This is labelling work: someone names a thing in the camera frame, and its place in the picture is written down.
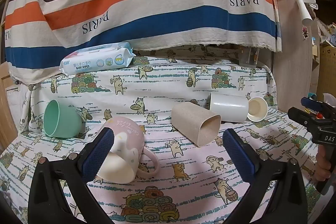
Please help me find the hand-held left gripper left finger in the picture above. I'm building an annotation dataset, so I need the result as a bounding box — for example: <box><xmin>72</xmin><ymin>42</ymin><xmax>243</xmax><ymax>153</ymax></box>
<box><xmin>28</xmin><ymin>127</ymin><xmax>115</xmax><ymax>224</ymax></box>

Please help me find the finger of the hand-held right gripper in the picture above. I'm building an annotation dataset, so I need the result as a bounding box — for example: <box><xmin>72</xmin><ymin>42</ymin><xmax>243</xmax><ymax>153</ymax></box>
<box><xmin>301</xmin><ymin>97</ymin><xmax>325</xmax><ymax>112</ymax></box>
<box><xmin>288</xmin><ymin>107</ymin><xmax>320</xmax><ymax>136</ymax></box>

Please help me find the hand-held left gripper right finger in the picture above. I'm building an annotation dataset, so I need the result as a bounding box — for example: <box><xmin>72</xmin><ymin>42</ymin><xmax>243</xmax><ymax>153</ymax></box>
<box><xmin>222</xmin><ymin>128</ymin><xmax>308</xmax><ymax>224</ymax></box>

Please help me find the pink mug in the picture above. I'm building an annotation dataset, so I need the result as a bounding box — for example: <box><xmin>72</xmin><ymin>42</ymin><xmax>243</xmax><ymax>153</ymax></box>
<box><xmin>96</xmin><ymin>116</ymin><xmax>160</xmax><ymax>185</ymax></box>

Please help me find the cream paper cup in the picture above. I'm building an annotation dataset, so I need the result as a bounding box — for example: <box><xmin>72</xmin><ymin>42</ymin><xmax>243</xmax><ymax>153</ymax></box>
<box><xmin>246</xmin><ymin>97</ymin><xmax>269</xmax><ymax>123</ymax></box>

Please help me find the green cup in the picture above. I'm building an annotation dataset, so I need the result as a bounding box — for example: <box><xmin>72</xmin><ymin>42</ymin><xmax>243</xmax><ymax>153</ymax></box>
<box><xmin>43</xmin><ymin>100</ymin><xmax>86</xmax><ymax>139</ymax></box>

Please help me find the white cup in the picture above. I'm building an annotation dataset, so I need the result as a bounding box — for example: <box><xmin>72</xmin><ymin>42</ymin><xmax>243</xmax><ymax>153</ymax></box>
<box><xmin>208</xmin><ymin>93</ymin><xmax>249</xmax><ymax>122</ymax></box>

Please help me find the beige speckled cup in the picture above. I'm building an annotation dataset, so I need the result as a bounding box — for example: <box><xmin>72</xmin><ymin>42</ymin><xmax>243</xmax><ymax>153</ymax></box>
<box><xmin>171</xmin><ymin>103</ymin><xmax>222</xmax><ymax>148</ymax></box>

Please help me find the person's right hand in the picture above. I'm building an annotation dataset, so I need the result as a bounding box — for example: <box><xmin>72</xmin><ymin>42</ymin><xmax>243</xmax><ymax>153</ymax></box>
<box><xmin>314</xmin><ymin>147</ymin><xmax>332</xmax><ymax>183</ymax></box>

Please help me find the wooden cabinet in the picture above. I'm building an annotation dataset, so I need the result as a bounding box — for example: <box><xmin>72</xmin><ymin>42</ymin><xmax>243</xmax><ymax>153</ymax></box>
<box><xmin>273</xmin><ymin>0</ymin><xmax>321</xmax><ymax>115</ymax></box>

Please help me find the clear plastic container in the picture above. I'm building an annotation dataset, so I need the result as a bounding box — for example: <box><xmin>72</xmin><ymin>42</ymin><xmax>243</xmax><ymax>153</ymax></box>
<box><xmin>237</xmin><ymin>47</ymin><xmax>260</xmax><ymax>68</ymax></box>

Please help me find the white paper tube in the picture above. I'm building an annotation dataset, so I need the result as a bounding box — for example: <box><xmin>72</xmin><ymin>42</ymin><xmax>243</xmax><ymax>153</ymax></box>
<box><xmin>296</xmin><ymin>0</ymin><xmax>314</xmax><ymax>26</ymax></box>

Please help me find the baby wipes pack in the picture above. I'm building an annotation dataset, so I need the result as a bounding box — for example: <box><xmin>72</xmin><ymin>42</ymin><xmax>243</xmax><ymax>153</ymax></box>
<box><xmin>58</xmin><ymin>42</ymin><xmax>137</xmax><ymax>77</ymax></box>

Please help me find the cat print bed sheet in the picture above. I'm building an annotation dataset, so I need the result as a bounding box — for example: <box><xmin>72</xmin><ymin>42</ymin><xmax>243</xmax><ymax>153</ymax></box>
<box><xmin>0</xmin><ymin>46</ymin><xmax>324</xmax><ymax>224</ymax></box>

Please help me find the striped cloth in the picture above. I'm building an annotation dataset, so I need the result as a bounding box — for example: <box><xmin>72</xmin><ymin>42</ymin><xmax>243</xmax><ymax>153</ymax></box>
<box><xmin>4</xmin><ymin>0</ymin><xmax>283</xmax><ymax>86</ymax></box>

